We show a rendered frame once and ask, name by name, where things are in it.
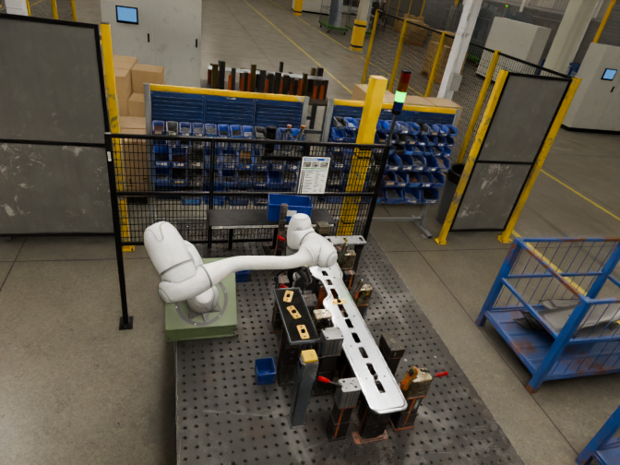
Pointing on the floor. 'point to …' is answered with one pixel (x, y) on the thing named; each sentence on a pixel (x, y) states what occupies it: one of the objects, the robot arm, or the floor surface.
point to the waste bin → (449, 190)
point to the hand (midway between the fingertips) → (290, 288)
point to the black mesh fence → (222, 189)
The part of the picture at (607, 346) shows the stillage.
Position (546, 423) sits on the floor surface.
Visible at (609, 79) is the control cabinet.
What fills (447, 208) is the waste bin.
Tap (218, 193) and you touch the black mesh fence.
